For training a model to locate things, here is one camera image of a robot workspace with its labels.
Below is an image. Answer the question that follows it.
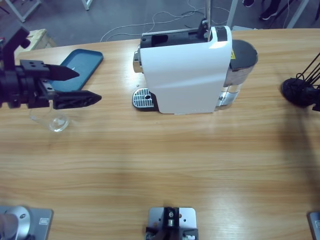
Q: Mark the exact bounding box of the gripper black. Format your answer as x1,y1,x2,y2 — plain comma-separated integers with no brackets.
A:
0,59,103,111

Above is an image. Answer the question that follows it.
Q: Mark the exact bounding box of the clear drinking glass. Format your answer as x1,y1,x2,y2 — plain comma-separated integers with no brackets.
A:
28,107,70,133

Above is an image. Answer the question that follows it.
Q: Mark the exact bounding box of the grey coffee machine lever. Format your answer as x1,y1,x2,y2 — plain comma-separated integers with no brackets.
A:
196,0,213,42

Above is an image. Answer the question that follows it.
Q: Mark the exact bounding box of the white capsule coffee machine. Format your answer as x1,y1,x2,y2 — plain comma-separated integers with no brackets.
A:
132,25,233,116

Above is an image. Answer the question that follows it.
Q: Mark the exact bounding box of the black capsule holder with rods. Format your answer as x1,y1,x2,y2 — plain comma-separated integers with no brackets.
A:
280,51,320,108

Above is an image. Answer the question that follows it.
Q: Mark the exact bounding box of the blue rectangular plastic tray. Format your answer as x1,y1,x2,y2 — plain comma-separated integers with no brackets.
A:
51,48,105,95

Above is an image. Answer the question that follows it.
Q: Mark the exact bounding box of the wooden crate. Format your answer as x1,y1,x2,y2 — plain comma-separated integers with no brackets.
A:
13,28,57,55

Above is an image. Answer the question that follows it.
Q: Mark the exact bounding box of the black drip tray with grate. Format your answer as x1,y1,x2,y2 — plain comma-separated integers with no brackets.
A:
131,87,158,112

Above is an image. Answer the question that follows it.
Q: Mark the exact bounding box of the white metal table leg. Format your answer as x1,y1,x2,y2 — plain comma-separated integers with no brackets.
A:
81,0,95,11

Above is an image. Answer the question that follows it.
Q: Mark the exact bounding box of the person's dark trouser leg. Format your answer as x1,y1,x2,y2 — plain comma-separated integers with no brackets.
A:
264,0,285,15

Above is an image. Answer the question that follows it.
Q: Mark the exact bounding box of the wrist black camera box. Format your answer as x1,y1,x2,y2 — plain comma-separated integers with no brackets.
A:
0,24,30,73

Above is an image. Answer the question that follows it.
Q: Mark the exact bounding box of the white metal post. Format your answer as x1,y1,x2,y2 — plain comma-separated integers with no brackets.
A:
286,0,310,30
226,0,240,27

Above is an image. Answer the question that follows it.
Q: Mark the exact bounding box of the white metal table frame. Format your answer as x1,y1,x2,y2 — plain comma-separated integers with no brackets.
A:
0,0,42,23

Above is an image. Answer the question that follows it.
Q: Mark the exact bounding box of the white floor cable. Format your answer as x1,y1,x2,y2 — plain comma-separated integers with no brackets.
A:
99,0,231,43

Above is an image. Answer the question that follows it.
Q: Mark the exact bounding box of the grey base plate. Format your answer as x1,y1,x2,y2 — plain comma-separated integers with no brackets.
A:
306,211,320,240
26,207,55,240

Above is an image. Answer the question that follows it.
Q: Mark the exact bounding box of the black floor cable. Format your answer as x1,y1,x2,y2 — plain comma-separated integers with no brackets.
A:
181,10,210,30

